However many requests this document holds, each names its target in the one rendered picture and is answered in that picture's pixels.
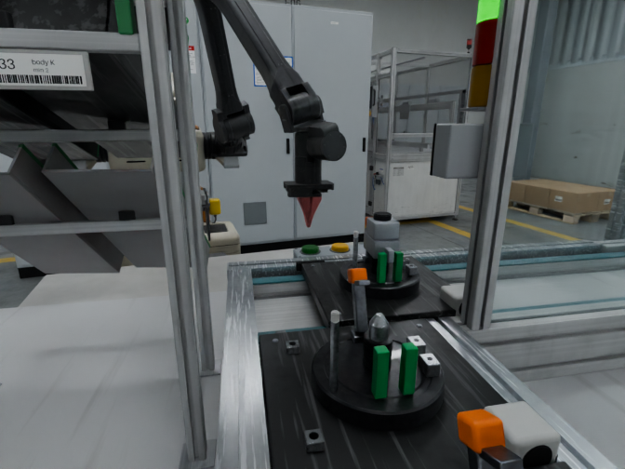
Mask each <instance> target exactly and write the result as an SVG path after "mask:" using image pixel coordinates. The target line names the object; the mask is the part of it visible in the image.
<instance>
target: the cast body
mask: <svg viewBox="0 0 625 469"><path fill-rule="evenodd" d="M399 225H400V223H399V222H398V221H396V220H395V219H393V218H392V214H391V213H389V212H383V211H380V212H375V213H374V217H368V218H367V219H366V232H365V233H364V248H365V250H366V251H367V252H368V253H369V254H370V255H371V256H372V257H373V258H374V259H377V258H378V253H379V252H385V253H386V254H387V263H390V262H393V260H394V252H395V251H399V248H400V241H399V240H398V238H399Z"/></svg>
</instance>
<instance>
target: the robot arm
mask: <svg viewBox="0 0 625 469"><path fill-rule="evenodd" d="M193 1H194V4H195V6H196V10H197V13H198V17H199V20H200V25H201V29H202V34H203V37H204V41H205V46H206V54H207V57H208V61H209V66H210V70H211V74H212V78H213V82H214V87H215V91H216V107H217V109H213V110H211V112H212V115H213V120H212V123H213V128H214V130H215V132H214V137H215V146H216V153H215V154H212V153H211V156H213V157H225V156H247V153H248V149H247V144H246V140H249V139H250V137H249V135H250V134H253V133H255V129H256V128H255V122H254V119H253V116H252V114H251V112H250V110H249V104H248V103H247V102H246V101H245V100H242V101H240V99H239V97H238V94H237V90H236V86H235V82H234V77H233V68H232V63H231V58H230V53H229V49H228V44H227V38H226V33H225V29H224V24H223V19H222V14H223V16H224V17H225V19H226V20H227V21H228V23H229V24H230V26H231V27H232V29H233V31H234V33H235V35H236V36H237V38H238V39H239V41H240V43H241V44H242V46H243V47H244V49H245V51H246V53H247V54H248V56H249V58H250V59H251V60H252V62H253V63H254V65H255V66H256V68H257V70H258V71H259V73H260V75H261V77H262V78H263V80H264V82H265V84H266V86H267V88H268V90H269V93H270V98H271V99H272V101H273V103H274V105H275V108H274V109H275V110H276V112H277V113H278V114H279V116H280V119H281V123H282V126H283V130H284V133H294V132H296V133H295V180H294V181H284V188H286V191H287V196H288V197H296V198H297V199H298V201H299V204H300V207H301V209H302V211H303V215H304V219H305V222H306V226H307V227H308V228H309V227H311V224H312V221H313V215H314V213H315V211H316V210H317V208H318V206H319V204H320V202H321V200H322V194H321V193H328V190H334V183H333V182H331V181H322V160H326V161H338V160H340V159H341V158H342V157H343V156H344V154H345V152H346V148H347V143H346V140H345V137H344V136H343V134H342V133H340V132H339V127H338V125H337V124H336V123H333V122H326V121H325V120H324V118H323V113H324V107H323V103H322V100H321V98H320V97H319V96H318V95H316V93H315V92H314V90H313V88H312V87H311V85H310V84H309V82H304V81H303V79H302V78H301V76H300V75H299V73H298V72H296V71H295V70H294V69H293V68H292V67H291V65H290V64H289V63H288V62H287V60H286V59H285V57H284V56H283V54H282V53H281V51H280V49H279V48H278V46H277V45H276V44H275V43H274V41H273V39H272V37H271V36H270V34H269V33H268V31H267V30H266V28H265V26H264V25H263V23H262V22H261V20H260V19H259V16H258V15H257V13H256V12H255V10H254V9H253V7H252V6H251V5H250V3H249V2H248V0H193ZM221 13H222V14H221Z"/></svg>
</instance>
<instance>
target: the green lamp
mask: <svg viewBox="0 0 625 469"><path fill-rule="evenodd" d="M499 1H500V0H479V4H478V12H477V22H476V23H477V24H478V23H479V22H481V21H484V20H491V19H496V18H497V17H498V15H499Z"/></svg>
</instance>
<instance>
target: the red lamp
mask: <svg viewBox="0 0 625 469"><path fill-rule="evenodd" d="M497 23H498V18H496V19H491V20H484V21H481V22H479V23H478V24H477V25H476V30H475V38H474V47H473V55H472V67H474V66H478V65H485V64H491V63H492V61H493V54H494V46H495V39H496V31H497Z"/></svg>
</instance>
